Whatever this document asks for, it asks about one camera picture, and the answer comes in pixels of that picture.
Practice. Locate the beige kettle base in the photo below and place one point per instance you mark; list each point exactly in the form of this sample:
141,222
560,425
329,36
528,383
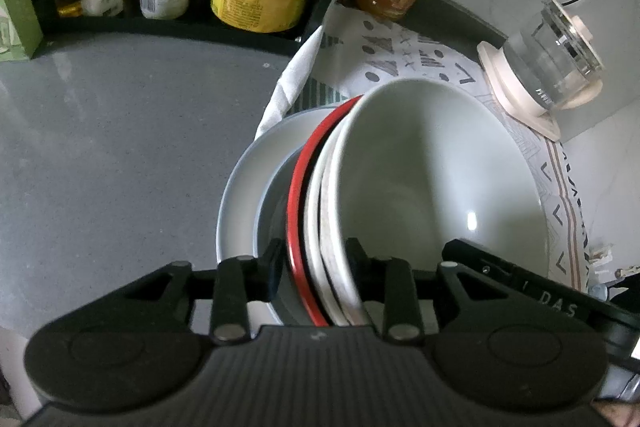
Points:
500,77

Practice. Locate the red-rimmed bowl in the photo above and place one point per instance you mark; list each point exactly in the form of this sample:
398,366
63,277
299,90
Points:
295,207

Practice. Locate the white plate with blue print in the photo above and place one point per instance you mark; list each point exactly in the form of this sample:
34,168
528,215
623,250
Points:
272,207
240,187

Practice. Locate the white bowl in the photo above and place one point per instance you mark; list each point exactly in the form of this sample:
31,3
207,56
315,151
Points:
320,207

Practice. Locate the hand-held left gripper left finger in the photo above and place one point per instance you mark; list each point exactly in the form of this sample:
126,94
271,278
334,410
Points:
272,268

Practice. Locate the glass kettle with beige lid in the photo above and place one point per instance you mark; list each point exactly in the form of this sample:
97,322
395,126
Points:
555,52

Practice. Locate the cream bowl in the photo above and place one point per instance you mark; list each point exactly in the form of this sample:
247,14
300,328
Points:
440,167

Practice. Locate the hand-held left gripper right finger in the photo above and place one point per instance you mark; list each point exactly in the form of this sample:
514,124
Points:
355,258

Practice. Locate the patterned white cloth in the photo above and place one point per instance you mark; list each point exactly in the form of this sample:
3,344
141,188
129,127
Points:
400,52

